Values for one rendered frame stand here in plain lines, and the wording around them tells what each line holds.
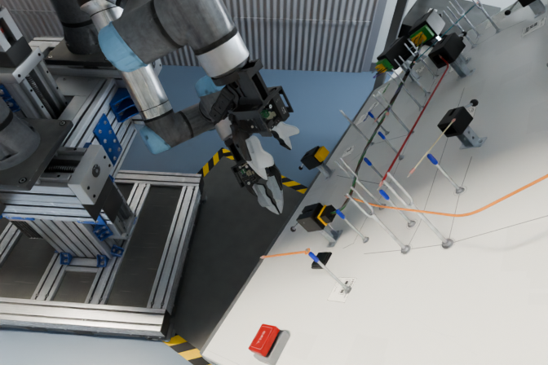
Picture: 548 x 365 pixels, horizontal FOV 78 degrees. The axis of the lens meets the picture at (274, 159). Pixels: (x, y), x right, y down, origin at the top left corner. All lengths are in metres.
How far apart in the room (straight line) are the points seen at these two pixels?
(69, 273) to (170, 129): 1.24
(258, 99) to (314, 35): 2.47
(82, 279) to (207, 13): 1.58
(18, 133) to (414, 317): 0.90
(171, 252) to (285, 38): 1.97
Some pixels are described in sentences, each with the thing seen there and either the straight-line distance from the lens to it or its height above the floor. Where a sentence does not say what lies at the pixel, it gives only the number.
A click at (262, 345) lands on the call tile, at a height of 1.13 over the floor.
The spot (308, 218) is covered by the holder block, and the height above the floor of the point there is 1.17.
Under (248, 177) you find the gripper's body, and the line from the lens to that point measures 0.76.
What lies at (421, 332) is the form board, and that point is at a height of 1.33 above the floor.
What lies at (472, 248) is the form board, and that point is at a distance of 0.53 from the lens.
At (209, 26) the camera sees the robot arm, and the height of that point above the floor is 1.54.
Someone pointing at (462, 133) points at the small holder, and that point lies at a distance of 0.69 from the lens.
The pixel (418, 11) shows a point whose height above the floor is 1.13.
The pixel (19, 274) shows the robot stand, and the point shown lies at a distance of 2.08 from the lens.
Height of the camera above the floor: 1.78
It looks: 49 degrees down
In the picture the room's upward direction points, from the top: straight up
